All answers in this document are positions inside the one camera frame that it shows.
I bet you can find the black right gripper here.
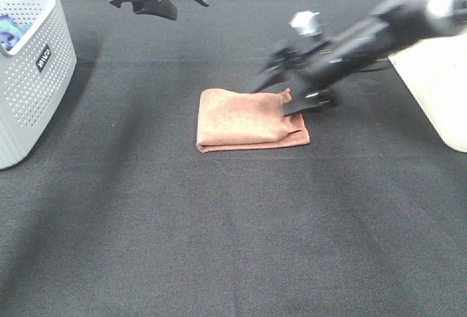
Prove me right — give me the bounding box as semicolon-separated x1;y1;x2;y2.
250;41;350;115

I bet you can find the brown microfibre towel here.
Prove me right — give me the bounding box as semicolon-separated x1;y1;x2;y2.
196;88;310;153

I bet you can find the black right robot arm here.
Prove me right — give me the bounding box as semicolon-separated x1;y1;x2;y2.
252;0;466;116

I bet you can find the white plastic bin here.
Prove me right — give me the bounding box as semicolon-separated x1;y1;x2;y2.
387;0;467;154

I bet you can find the grey perforated laundry basket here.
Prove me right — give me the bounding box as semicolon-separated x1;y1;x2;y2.
1;0;77;169

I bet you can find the blue cloth in basket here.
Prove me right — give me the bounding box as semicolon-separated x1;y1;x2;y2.
1;15;31;51

